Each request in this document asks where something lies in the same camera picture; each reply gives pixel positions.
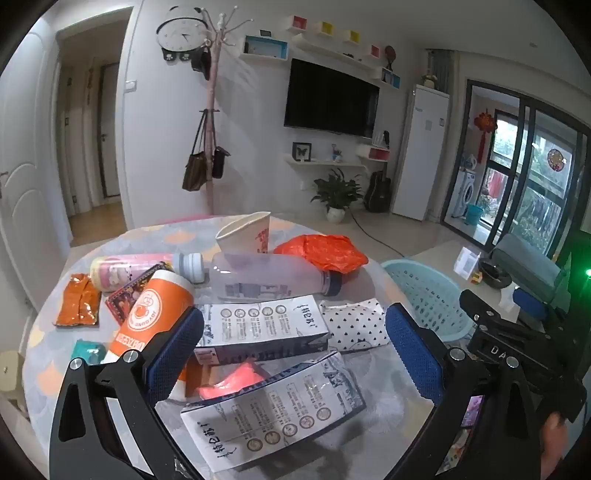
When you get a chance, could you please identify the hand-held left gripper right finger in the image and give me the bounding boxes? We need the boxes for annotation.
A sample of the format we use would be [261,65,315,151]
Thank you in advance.
[383,302,548,480]

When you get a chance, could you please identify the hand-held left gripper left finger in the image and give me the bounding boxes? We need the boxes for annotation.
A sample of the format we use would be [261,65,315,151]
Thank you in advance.
[48,305,206,480]

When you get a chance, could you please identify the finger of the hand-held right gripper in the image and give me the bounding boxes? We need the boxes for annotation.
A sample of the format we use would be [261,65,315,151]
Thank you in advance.
[513,287,551,321]
[459,290,544,340]

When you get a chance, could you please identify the light blue laundry basket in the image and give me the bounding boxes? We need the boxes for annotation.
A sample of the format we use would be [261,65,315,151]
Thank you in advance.
[381,258,474,344]

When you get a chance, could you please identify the pink yogurt bottle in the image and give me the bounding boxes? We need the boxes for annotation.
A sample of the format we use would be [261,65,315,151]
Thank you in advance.
[90,252,205,292]

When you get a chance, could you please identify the clear plastic bottle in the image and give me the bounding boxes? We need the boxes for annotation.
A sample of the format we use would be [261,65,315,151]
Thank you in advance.
[210,251,343,303]

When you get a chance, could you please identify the dark shoulder bag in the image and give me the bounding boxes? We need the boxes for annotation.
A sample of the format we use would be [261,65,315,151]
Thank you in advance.
[211,111,230,180]

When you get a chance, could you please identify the person's right hand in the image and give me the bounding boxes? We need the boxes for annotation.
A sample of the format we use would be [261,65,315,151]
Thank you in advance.
[538,413,571,480]

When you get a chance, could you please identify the grey sofa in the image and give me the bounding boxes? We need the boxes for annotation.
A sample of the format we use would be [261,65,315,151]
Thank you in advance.
[489,233,568,301]

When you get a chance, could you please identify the black ashtray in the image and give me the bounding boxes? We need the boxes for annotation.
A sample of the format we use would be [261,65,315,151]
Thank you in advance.
[478,258,512,289]

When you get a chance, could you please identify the orange paper cup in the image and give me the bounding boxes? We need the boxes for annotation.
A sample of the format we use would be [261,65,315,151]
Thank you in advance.
[105,269,197,384]

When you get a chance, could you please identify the small white box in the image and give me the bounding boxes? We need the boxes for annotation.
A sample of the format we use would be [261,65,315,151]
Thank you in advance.
[453,247,482,280]

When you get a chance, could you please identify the red plastic wrapper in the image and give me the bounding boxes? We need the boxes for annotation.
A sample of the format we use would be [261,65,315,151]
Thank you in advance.
[185,360,269,400]

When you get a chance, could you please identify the white polka-dot pouch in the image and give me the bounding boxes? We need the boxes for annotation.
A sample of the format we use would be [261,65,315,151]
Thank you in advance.
[320,298,392,352]

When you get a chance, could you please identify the white coffee table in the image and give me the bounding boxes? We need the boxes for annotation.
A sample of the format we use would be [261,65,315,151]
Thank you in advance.
[409,240,546,333]

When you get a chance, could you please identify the dark printed card packet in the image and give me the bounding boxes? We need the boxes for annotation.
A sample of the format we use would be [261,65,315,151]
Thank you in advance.
[105,261,174,324]

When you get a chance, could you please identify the white blue milk carton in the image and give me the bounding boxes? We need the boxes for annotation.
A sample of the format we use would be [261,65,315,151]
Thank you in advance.
[193,294,331,365]
[180,352,368,472]

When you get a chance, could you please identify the teal wrapper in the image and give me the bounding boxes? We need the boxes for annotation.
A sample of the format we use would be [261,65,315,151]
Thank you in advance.
[71,339,103,363]

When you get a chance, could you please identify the orange foil packet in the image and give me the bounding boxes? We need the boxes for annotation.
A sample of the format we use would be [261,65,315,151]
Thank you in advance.
[55,273,101,328]

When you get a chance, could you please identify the white washing machine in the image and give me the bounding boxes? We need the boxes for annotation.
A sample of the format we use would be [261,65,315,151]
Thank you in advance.
[450,168,483,219]

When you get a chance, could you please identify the grey patterned tablecloth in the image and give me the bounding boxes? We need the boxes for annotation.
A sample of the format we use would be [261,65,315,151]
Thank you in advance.
[21,212,444,480]

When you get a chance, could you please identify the white paper cup red print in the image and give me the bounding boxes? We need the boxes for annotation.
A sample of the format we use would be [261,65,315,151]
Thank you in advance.
[215,211,271,254]

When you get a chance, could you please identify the orange plastic bag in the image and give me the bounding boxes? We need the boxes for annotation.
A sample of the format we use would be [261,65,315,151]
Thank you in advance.
[273,234,369,274]

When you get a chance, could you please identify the black sliding glass door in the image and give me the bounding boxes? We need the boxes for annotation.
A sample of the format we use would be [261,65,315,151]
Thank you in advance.
[441,78,591,259]

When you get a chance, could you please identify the black guitar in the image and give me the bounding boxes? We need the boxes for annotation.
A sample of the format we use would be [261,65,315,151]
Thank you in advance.
[364,170,392,213]

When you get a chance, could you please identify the beige stool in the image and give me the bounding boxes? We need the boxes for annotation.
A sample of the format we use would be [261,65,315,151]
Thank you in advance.
[0,351,24,393]

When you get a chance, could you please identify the tall white appliance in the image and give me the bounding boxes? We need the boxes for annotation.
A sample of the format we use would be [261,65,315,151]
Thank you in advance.
[392,84,451,221]

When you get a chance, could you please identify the brown handbag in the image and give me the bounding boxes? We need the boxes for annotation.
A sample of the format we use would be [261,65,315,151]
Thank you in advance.
[181,111,209,192]

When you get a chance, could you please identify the green potted plant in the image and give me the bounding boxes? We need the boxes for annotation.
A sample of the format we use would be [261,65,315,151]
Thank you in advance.
[310,168,365,223]

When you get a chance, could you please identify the red knot ornament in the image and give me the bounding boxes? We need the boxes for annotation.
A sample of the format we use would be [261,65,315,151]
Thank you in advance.
[473,110,497,164]

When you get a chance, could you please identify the red white tissue box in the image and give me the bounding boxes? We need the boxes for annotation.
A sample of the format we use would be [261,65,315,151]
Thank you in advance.
[355,144,391,162]

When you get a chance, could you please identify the dark hallway door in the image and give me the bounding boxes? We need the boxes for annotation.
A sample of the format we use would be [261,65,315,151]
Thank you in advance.
[99,62,122,197]

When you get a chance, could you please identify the pink coat rack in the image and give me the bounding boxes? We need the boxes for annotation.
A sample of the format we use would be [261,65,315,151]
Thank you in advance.
[175,13,254,223]

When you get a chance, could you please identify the white room door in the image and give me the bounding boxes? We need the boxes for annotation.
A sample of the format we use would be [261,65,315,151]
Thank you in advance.
[0,32,70,324]

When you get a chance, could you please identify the small black hanging pouch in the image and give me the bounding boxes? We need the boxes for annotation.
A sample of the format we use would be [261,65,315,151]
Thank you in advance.
[191,44,213,79]

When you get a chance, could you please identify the black floor cable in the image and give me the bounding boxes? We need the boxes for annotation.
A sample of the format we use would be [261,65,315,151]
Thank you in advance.
[348,210,407,258]

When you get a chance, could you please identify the low white wall shelf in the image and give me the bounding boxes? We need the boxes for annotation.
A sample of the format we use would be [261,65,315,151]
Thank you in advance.
[283,154,365,169]

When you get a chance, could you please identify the black wall television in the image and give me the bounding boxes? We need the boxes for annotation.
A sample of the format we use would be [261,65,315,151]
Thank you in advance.
[283,58,382,139]

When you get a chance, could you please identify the long white wall shelf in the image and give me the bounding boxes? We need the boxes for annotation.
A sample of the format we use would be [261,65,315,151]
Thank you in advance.
[292,33,377,70]

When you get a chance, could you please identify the panda wall clock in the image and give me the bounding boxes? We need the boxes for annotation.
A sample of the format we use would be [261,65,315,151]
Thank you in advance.
[156,6,206,63]

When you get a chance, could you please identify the blue box wall shelf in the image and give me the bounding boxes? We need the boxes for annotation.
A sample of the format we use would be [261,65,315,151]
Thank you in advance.
[239,34,289,62]

